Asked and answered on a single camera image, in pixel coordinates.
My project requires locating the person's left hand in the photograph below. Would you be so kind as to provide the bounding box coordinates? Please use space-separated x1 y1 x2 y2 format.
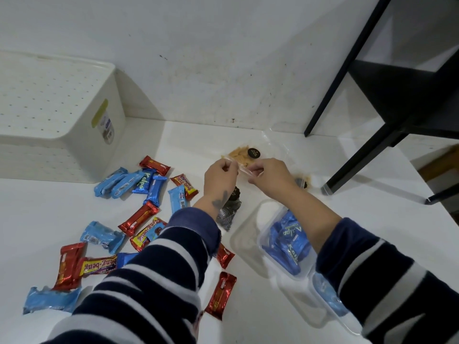
202 158 240 204

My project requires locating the person's right hand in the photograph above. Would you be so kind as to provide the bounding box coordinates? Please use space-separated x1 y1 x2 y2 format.
247 158 299 200

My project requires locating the clear bag of yellow nuts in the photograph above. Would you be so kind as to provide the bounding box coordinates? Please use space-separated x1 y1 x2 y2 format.
292 172 313 190

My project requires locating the clear bag of dark cookies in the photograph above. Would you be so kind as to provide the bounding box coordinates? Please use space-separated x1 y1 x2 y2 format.
217 157 262 232

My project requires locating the clear bag of orange crackers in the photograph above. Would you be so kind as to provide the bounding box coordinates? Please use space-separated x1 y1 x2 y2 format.
220 130 295 176

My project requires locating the stack of dark blue packets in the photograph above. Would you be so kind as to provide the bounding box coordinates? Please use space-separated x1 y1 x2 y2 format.
262 211 312 277

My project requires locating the pile of snack bars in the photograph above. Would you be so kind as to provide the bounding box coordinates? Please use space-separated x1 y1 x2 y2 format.
22 155 237 321

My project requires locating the white perforated storage basket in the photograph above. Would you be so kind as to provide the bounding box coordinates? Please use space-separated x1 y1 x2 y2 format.
0 50 127 184

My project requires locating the person's right forearm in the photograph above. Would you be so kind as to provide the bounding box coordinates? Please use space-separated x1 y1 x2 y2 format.
283 186 459 344

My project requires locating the person's left forearm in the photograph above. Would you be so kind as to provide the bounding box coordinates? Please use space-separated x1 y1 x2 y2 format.
41 191 230 344

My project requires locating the black metal shelf rack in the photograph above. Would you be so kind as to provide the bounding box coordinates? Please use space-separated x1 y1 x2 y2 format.
304 0 459 205

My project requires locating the wooden side table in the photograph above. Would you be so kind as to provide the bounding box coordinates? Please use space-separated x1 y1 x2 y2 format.
417 146 459 183

